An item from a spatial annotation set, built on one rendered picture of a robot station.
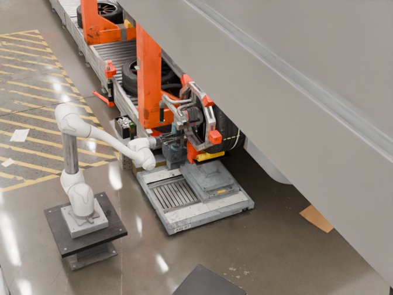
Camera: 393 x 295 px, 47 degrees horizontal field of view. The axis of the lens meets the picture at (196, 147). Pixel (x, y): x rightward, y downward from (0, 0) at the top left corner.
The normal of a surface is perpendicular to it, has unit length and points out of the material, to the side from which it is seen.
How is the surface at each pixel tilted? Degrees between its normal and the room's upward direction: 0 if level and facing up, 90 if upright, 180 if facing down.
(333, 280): 0
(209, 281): 0
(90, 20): 90
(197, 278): 0
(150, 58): 90
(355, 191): 90
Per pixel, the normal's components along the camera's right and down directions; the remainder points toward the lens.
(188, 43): -0.90, 0.22
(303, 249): 0.06, -0.80
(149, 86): 0.44, 0.55
